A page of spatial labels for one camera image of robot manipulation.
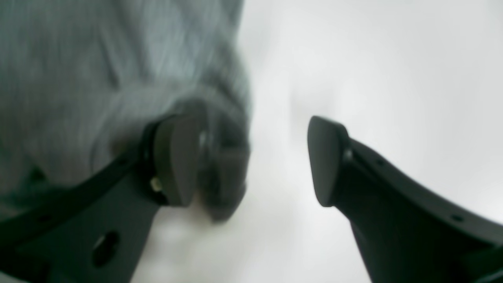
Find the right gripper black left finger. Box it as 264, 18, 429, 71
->
0, 115, 201, 283

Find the grey T-shirt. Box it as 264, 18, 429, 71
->
0, 0, 250, 221

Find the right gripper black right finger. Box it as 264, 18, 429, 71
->
307, 116, 503, 283

